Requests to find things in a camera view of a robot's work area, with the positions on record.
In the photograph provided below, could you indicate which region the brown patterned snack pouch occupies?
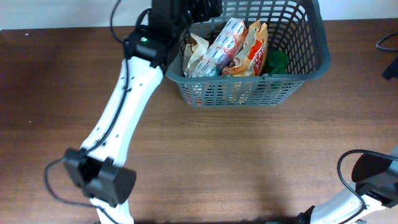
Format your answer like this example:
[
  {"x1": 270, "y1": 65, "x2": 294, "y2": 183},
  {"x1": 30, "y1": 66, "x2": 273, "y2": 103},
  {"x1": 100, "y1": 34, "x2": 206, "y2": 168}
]
[{"x1": 182, "y1": 33, "x2": 209, "y2": 77}]

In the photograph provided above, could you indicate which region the Kleenex tissue multipack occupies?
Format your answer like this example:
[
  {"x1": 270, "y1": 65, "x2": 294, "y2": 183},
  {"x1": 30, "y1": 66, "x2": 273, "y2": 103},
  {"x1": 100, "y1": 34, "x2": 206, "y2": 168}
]
[{"x1": 189, "y1": 18, "x2": 248, "y2": 78}]

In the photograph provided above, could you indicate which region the orange snack bag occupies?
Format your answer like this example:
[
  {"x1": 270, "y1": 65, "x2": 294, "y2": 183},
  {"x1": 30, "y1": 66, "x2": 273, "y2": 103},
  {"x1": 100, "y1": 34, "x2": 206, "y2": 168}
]
[{"x1": 221, "y1": 19, "x2": 269, "y2": 103}]

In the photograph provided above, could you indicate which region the green lid pale jar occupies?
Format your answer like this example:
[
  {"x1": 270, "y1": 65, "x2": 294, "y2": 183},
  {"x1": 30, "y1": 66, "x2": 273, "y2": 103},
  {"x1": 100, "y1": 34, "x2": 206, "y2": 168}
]
[{"x1": 263, "y1": 68, "x2": 286, "y2": 90}]

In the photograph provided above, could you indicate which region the green lid spice jar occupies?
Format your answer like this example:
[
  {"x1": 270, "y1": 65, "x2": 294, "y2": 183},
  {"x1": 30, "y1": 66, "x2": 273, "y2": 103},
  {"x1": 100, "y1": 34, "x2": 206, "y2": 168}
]
[{"x1": 265, "y1": 49, "x2": 289, "y2": 71}]

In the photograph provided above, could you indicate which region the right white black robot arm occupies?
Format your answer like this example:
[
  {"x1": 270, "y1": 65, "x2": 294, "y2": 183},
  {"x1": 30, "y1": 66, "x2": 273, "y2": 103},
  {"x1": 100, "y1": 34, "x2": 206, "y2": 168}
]
[{"x1": 294, "y1": 148, "x2": 397, "y2": 224}]

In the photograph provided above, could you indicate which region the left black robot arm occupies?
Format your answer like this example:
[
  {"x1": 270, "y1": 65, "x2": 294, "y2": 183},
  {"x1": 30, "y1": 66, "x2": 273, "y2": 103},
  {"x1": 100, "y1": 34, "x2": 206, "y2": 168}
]
[{"x1": 61, "y1": 0, "x2": 223, "y2": 223}]

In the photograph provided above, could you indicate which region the grey plastic basket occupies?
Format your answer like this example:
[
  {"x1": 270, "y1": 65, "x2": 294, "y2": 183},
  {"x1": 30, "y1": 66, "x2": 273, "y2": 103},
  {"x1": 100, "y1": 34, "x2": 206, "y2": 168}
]
[{"x1": 166, "y1": 0, "x2": 330, "y2": 108}]

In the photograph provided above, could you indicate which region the left black cable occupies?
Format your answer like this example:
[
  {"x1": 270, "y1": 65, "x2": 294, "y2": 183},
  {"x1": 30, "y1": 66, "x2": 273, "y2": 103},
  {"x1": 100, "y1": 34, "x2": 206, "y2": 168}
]
[{"x1": 43, "y1": 0, "x2": 153, "y2": 224}]

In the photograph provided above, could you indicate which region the black cable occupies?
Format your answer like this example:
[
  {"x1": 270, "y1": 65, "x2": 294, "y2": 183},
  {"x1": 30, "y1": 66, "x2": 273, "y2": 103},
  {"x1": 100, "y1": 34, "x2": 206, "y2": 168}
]
[
  {"x1": 43, "y1": 0, "x2": 153, "y2": 224},
  {"x1": 329, "y1": 30, "x2": 398, "y2": 224}
]

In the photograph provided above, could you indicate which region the right black cable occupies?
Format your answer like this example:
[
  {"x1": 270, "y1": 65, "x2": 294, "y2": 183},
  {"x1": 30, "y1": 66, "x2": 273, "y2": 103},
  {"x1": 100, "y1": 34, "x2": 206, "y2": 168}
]
[{"x1": 329, "y1": 30, "x2": 398, "y2": 224}]

